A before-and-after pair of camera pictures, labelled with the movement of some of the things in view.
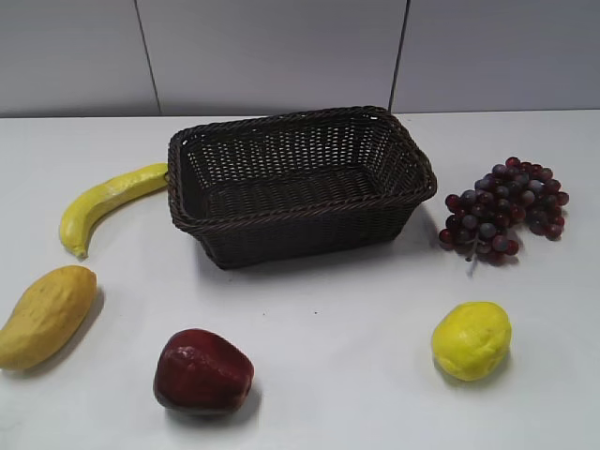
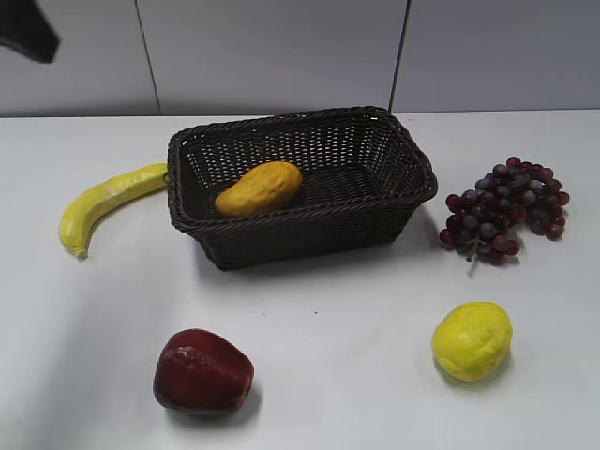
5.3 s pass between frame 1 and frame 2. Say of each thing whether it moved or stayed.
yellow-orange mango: moved
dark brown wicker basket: stayed
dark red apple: stayed
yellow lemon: stayed
